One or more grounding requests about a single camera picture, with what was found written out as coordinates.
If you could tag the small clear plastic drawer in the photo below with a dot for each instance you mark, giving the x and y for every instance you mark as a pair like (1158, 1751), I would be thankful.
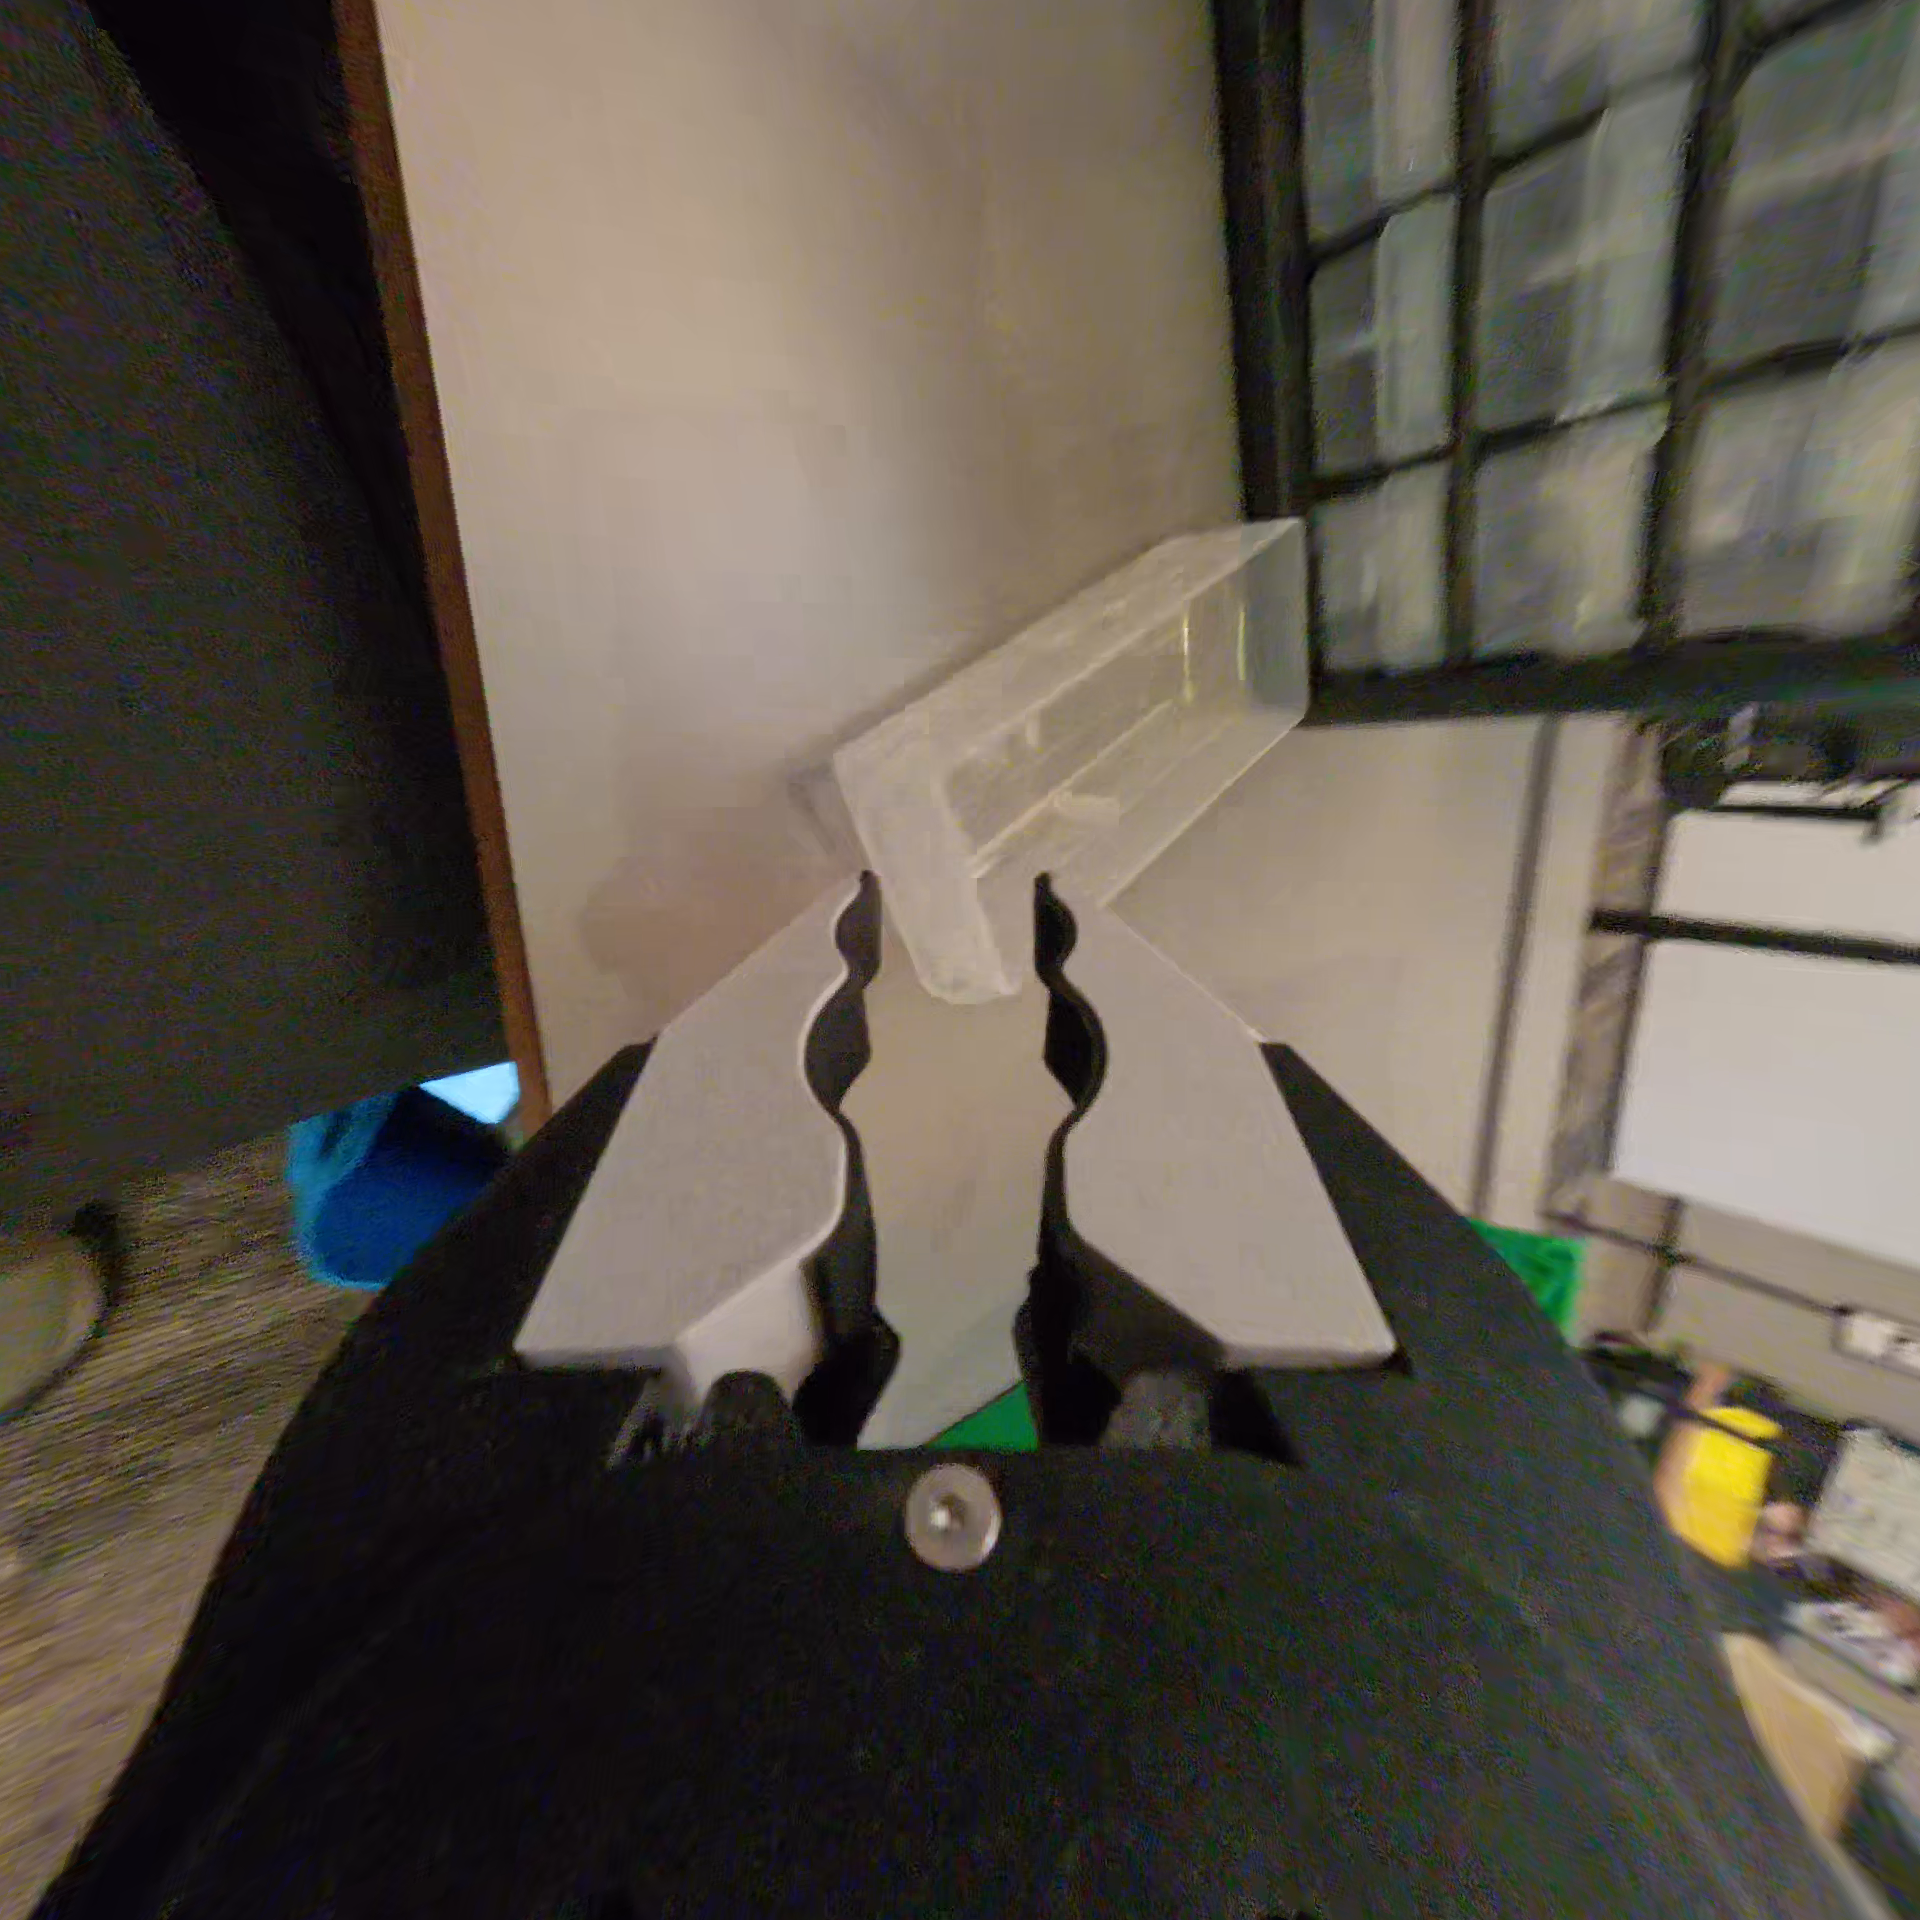
(1049, 751)

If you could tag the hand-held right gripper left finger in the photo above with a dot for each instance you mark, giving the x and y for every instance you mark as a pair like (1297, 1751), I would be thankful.
(692, 1200)

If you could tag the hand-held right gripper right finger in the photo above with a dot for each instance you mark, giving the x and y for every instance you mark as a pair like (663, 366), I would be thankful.
(1214, 1200)

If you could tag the blue bag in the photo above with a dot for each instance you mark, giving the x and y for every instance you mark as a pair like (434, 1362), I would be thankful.
(376, 1186)

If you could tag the black drawer cabinet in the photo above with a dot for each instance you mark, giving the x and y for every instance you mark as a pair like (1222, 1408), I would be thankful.
(1501, 699)

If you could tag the set of clear cabinet drawers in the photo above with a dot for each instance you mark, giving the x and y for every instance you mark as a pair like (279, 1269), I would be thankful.
(1575, 300)

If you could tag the yellow box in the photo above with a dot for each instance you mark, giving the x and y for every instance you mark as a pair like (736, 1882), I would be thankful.
(1718, 1485)

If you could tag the person's black clothing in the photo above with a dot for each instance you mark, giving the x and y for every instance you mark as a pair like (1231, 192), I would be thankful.
(194, 599)

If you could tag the person's shoe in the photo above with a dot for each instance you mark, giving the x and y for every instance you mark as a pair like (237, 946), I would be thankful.
(45, 1320)

